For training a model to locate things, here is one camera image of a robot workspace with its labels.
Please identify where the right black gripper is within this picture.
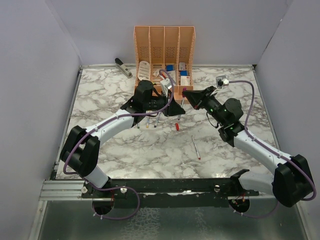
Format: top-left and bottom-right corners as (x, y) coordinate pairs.
(183, 86), (227, 126)

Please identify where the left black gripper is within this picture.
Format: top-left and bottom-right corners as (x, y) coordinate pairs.
(144, 90), (186, 118)

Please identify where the white pen purple tip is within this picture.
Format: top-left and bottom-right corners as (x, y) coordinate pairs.
(177, 97), (185, 121)

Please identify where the white pen blue tip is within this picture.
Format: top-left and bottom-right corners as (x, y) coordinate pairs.
(154, 112), (161, 128)

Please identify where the white pen yellow tip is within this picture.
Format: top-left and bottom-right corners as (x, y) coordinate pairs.
(146, 117), (150, 128)

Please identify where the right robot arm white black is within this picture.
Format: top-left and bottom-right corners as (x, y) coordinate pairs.
(182, 86), (317, 208)

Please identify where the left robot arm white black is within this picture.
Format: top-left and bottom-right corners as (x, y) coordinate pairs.
(59, 78), (185, 198)

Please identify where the red pen cap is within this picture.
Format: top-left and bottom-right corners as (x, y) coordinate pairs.
(175, 123), (180, 131)

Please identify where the white pen red tip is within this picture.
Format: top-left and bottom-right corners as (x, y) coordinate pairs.
(191, 135), (201, 160)

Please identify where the white red box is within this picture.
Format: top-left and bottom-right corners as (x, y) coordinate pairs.
(180, 75), (191, 86)

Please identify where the white label packet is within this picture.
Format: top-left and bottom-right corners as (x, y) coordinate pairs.
(164, 70), (177, 86)

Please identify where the small pink white box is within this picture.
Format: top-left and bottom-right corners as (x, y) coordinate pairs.
(178, 62), (188, 71)

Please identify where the blue box in organizer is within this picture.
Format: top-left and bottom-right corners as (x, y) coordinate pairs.
(165, 64), (175, 72)

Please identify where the white oval card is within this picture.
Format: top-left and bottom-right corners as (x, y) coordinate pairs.
(137, 60), (151, 82)

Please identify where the orange desk organizer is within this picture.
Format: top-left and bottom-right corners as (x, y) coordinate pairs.
(133, 25), (196, 103)

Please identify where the black grey stapler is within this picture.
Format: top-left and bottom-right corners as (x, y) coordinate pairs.
(114, 57), (133, 78)

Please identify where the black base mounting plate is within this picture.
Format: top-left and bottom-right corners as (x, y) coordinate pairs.
(81, 170), (259, 209)

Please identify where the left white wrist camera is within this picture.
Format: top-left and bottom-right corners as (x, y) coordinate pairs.
(160, 78), (175, 97)

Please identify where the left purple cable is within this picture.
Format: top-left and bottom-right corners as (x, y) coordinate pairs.
(61, 69), (176, 221)

